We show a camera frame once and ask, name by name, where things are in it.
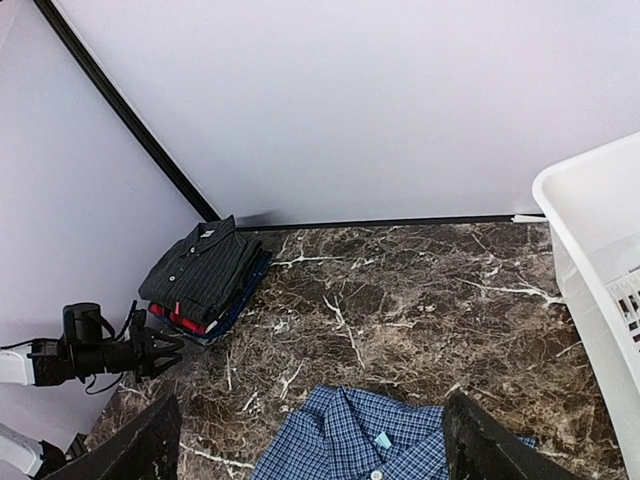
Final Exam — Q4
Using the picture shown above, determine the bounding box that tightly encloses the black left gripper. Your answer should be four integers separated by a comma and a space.
48, 302, 184, 480

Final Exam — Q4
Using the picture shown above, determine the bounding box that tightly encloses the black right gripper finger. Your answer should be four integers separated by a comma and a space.
442, 391, 576, 480

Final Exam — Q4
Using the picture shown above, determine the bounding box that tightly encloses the black striped shirt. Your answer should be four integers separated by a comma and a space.
138, 216, 262, 325

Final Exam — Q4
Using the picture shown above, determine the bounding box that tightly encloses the blue checked long sleeve shirt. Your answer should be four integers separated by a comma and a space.
248, 384, 539, 480

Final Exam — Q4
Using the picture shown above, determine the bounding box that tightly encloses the red plaid folded shirt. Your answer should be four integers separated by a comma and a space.
148, 303, 218, 335

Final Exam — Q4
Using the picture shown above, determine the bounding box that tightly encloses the white plastic basket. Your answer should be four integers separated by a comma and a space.
532, 134, 639, 479

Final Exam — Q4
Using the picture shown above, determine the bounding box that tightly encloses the black left frame post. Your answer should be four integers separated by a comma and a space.
34, 0, 221, 222

